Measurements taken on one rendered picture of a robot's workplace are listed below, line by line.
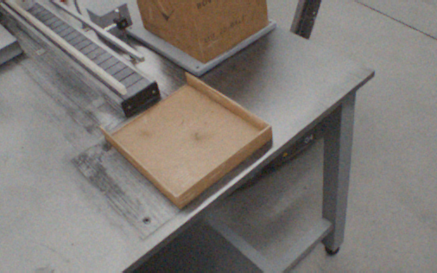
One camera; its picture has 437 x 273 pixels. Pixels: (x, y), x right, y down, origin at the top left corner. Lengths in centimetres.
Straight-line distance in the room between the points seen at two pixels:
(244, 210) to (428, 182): 77
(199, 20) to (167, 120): 26
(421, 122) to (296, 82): 123
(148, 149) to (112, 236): 23
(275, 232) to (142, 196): 97
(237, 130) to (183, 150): 13
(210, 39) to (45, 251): 64
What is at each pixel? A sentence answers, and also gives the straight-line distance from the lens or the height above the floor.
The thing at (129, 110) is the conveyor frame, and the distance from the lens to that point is 115.
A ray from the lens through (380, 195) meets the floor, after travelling 197.
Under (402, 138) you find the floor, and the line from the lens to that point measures 220.
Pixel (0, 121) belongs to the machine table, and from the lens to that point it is 134.
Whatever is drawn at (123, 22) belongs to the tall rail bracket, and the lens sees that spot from 127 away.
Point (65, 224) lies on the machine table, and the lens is 99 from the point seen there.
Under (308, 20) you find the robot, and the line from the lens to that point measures 184.
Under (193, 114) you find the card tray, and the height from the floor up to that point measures 83.
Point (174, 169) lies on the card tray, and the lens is 99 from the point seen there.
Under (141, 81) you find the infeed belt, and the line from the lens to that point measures 117.
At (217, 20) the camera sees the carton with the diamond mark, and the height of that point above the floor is 95.
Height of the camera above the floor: 155
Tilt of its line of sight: 44 degrees down
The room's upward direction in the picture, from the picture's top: 11 degrees counter-clockwise
